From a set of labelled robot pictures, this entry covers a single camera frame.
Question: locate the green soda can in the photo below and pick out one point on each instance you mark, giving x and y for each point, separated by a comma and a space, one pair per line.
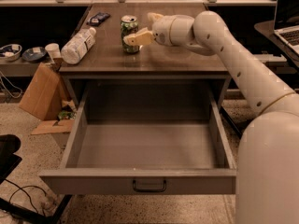
129, 25

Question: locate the dark blue snack packet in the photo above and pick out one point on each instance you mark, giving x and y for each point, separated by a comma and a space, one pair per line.
97, 19

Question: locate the grey cabinet desk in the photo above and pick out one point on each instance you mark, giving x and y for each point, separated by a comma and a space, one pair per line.
106, 59

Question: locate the patterned bowl far left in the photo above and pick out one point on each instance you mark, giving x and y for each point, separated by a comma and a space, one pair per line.
10, 52

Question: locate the black drawer handle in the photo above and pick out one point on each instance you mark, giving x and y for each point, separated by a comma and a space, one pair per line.
149, 186

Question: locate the black stand leg with wheel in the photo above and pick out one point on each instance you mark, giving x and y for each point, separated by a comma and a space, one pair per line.
231, 122

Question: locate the clear plastic water bottle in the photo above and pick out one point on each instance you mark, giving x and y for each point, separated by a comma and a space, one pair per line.
78, 46

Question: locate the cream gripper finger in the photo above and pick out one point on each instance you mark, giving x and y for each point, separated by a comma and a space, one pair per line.
141, 38
153, 17

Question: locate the brown cardboard box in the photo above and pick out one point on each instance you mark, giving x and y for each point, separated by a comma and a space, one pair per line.
44, 96

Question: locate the silver laptop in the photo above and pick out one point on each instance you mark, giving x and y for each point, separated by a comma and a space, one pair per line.
286, 23

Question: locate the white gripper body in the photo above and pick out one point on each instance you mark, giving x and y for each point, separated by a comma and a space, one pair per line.
163, 28

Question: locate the green snack bag on floor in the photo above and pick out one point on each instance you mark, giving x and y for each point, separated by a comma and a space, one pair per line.
66, 115

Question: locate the white paper cup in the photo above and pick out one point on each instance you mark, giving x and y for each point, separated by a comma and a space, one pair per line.
53, 50

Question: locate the black chair at left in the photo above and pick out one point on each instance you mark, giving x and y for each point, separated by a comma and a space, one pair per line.
9, 145

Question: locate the grey open top drawer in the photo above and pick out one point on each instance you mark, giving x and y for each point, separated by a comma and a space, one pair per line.
126, 131

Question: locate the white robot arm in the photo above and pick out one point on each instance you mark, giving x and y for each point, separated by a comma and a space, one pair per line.
267, 179

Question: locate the dark blue bowl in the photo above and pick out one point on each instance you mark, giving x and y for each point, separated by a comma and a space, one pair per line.
34, 55

